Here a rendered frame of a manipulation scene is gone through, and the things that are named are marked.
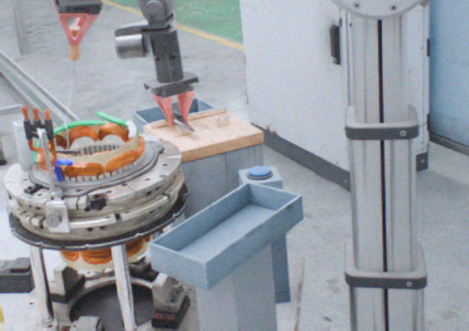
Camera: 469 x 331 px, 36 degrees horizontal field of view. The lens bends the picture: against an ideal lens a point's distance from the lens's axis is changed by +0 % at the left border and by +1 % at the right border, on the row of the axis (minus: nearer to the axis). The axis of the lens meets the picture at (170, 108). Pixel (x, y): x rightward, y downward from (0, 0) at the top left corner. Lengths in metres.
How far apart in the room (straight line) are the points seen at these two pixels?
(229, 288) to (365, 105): 0.35
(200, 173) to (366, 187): 0.38
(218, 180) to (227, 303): 0.39
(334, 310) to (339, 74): 1.19
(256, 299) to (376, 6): 0.48
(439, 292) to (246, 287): 1.86
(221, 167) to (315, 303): 1.47
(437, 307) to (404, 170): 1.71
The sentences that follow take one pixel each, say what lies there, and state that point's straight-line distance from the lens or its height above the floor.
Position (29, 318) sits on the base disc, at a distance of 1.47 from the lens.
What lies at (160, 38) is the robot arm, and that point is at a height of 1.27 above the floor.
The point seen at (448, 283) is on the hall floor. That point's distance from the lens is 3.01.
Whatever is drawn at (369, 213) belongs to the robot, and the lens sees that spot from 1.22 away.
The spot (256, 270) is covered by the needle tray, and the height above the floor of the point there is 0.98.
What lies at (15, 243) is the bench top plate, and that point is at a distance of 1.80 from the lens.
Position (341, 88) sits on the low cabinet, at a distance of 3.52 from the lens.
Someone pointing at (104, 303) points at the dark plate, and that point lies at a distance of 1.50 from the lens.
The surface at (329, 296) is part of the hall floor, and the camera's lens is 2.90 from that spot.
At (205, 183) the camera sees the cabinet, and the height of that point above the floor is 0.98.
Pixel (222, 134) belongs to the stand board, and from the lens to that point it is 1.47.
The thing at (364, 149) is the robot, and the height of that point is 1.14.
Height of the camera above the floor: 1.57
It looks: 18 degrees down
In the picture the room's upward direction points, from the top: 7 degrees counter-clockwise
